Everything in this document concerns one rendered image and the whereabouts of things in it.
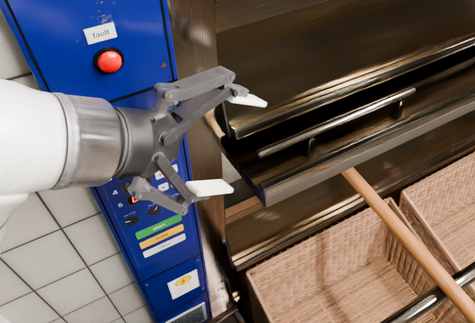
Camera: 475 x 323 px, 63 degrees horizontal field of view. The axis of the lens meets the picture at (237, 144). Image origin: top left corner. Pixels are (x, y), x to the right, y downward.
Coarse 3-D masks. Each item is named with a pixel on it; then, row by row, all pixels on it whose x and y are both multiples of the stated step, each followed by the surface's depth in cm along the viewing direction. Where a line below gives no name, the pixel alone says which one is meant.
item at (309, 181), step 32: (448, 64) 87; (352, 96) 80; (384, 96) 79; (416, 96) 78; (448, 96) 78; (288, 128) 74; (352, 128) 72; (416, 128) 71; (256, 160) 68; (288, 160) 67; (352, 160) 67; (256, 192) 64; (288, 192) 63
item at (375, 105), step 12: (396, 96) 69; (408, 96) 71; (360, 108) 67; (372, 108) 68; (396, 108) 72; (336, 120) 65; (348, 120) 66; (300, 132) 64; (312, 132) 64; (276, 144) 62; (288, 144) 62; (312, 144) 65; (264, 156) 61; (312, 156) 67
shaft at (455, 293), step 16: (352, 176) 90; (368, 192) 87; (384, 208) 84; (400, 224) 81; (400, 240) 81; (416, 240) 79; (416, 256) 78; (432, 256) 77; (432, 272) 75; (448, 288) 73; (464, 304) 71
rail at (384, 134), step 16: (464, 96) 74; (416, 112) 71; (432, 112) 71; (448, 112) 73; (384, 128) 69; (400, 128) 68; (352, 144) 66; (368, 144) 66; (320, 160) 64; (336, 160) 65; (288, 176) 61; (304, 176) 63; (272, 192) 61
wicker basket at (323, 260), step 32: (352, 224) 124; (384, 224) 134; (288, 256) 117; (320, 256) 125; (352, 256) 135; (384, 256) 142; (256, 288) 109; (288, 288) 126; (320, 288) 134; (352, 288) 135; (416, 288) 132; (256, 320) 122; (288, 320) 128; (320, 320) 128; (352, 320) 128; (416, 320) 128; (448, 320) 123
